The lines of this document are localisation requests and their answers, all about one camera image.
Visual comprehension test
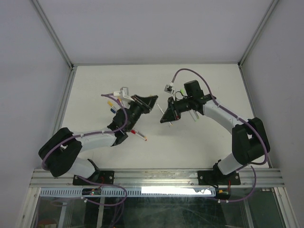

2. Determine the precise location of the dark green pen body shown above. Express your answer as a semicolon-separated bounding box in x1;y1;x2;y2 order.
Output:
189;111;196;121

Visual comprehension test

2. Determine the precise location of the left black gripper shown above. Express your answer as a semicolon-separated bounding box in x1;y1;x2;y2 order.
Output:
126;94;157;131

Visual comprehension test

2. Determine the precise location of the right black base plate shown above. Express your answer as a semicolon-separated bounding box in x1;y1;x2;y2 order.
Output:
197;170;241;186

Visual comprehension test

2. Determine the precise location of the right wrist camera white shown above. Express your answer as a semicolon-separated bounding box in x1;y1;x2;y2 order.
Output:
164;82;175;94

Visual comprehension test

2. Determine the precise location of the red square-cap pen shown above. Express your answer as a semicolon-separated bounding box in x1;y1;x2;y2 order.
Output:
131;129;147;141

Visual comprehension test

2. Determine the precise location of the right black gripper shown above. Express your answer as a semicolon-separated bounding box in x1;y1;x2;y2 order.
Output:
160;96;193;123

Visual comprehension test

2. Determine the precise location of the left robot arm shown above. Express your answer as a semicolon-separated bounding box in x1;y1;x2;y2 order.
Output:
38;93;158;185

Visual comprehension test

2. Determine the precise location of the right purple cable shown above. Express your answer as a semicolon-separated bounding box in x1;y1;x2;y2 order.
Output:
171;68;270;203

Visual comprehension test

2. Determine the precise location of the orange pen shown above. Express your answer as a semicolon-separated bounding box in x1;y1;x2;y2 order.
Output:
135;132;147;141

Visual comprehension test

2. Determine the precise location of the yellow cap marker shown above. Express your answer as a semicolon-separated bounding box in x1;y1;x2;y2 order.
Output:
107;101;117;110

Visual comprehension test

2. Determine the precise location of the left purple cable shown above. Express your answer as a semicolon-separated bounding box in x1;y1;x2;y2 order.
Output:
41;94;130;228

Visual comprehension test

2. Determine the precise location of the aluminium front rail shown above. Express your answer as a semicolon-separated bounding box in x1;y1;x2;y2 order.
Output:
29;168;285;189

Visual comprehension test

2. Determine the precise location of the white slotted cable duct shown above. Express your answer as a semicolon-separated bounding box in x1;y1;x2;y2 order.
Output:
40;186;216;198

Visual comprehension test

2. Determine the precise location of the purple cable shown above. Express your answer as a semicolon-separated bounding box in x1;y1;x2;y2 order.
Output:
41;94;130;228
171;68;270;203

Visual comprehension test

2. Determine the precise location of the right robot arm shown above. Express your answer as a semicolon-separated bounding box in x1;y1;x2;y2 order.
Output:
160;80;270;184

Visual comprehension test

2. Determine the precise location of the light green pen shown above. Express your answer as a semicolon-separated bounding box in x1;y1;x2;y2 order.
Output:
193;111;199;122

